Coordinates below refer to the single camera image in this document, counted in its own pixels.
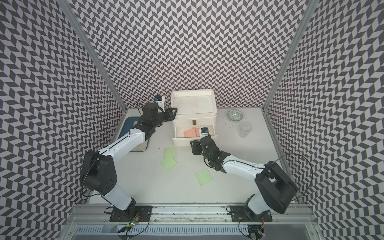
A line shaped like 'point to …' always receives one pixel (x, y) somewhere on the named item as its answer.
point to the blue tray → (128, 124)
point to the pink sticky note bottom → (197, 131)
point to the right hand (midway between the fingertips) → (194, 144)
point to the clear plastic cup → (245, 127)
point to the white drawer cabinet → (195, 107)
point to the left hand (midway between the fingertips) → (175, 110)
